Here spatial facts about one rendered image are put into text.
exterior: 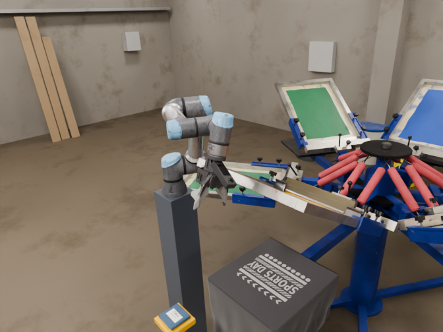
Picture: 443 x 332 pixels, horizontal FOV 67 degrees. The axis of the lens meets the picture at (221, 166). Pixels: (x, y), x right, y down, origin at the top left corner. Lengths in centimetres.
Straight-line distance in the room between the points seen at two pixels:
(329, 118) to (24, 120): 645
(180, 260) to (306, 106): 185
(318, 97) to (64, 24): 613
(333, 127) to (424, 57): 276
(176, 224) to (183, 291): 51
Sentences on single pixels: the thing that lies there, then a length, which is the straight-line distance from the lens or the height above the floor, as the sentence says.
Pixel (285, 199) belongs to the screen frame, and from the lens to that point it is 121.
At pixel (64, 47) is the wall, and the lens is 827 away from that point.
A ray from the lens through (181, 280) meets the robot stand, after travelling 227.
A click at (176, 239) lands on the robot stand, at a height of 94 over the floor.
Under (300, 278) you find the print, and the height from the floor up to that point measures 95.
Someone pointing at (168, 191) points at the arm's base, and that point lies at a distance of 197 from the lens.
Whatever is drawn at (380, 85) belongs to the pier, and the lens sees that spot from 565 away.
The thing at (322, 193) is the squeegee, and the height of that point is 129.
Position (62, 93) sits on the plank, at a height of 88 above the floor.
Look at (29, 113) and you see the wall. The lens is 816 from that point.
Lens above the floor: 213
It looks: 23 degrees down
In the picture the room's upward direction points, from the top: 3 degrees counter-clockwise
